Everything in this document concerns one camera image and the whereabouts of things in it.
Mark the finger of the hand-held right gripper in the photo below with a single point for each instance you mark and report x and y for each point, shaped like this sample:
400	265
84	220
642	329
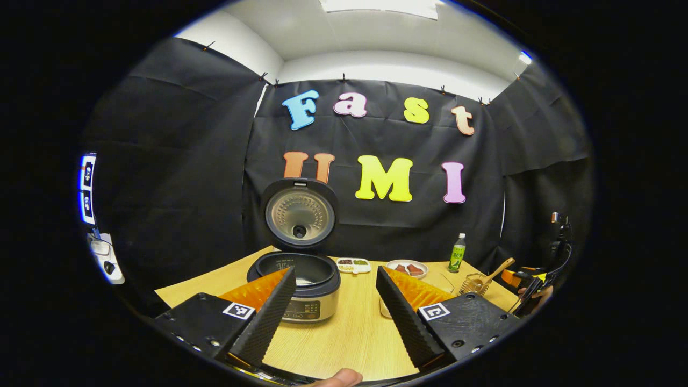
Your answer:
510	277

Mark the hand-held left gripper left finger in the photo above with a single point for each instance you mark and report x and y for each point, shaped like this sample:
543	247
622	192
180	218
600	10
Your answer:
266	322

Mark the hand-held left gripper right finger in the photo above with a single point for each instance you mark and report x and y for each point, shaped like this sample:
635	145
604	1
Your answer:
406	322

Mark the wooden spoon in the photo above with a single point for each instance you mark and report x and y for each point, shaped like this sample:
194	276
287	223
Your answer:
497	271

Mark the clear box of rice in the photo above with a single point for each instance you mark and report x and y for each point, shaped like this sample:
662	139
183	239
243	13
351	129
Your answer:
384	309

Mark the grey rice cooker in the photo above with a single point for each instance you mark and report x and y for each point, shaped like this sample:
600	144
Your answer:
301	215

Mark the white round plate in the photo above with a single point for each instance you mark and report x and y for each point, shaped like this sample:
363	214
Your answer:
407	275

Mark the brown meat piece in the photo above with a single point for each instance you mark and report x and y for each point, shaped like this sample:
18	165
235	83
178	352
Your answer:
401	269
415	270

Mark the green drink bottle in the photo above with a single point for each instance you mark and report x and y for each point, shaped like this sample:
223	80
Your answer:
457	258

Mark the white divided bean dish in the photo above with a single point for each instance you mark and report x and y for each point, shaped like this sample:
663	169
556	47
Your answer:
353	265

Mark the black backdrop cloth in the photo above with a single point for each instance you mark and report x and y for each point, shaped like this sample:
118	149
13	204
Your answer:
387	231

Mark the black computer mouse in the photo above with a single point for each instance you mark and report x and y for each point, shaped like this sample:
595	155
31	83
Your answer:
109	267

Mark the small ceiling light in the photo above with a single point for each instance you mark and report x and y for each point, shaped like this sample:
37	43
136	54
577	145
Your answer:
525	57

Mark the white side table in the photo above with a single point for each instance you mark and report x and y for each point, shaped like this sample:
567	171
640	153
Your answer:
105	255

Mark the computer monitor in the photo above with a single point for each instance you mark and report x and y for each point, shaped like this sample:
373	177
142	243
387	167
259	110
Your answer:
87	188

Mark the large ceiling light panel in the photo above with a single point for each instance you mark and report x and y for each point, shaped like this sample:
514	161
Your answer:
379	6

